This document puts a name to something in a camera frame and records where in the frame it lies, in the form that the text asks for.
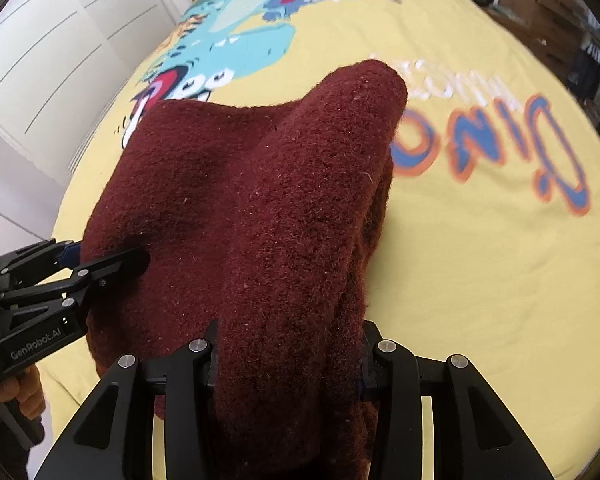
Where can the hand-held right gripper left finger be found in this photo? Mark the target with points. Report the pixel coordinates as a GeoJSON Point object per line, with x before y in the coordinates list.
{"type": "Point", "coordinates": [200, 365]}

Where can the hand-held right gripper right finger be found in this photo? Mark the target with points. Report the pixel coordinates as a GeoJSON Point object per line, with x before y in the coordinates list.
{"type": "Point", "coordinates": [375, 375]}

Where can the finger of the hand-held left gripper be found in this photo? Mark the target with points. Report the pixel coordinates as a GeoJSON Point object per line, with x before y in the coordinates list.
{"type": "Point", "coordinates": [115, 265]}
{"type": "Point", "coordinates": [40, 257]}

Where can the maroon knit sweater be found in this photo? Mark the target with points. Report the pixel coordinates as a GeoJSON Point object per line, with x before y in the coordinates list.
{"type": "Point", "coordinates": [260, 210]}

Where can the person's left hand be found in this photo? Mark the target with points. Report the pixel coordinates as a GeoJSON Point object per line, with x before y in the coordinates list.
{"type": "Point", "coordinates": [30, 390]}

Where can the yellow printed bedsheet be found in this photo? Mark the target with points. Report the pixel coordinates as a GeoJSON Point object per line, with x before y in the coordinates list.
{"type": "Point", "coordinates": [480, 285]}

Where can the white wardrobe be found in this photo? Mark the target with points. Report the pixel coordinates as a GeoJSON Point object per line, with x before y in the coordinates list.
{"type": "Point", "coordinates": [55, 60]}

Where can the black backpack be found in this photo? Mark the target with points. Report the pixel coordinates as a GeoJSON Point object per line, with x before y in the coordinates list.
{"type": "Point", "coordinates": [586, 72]}

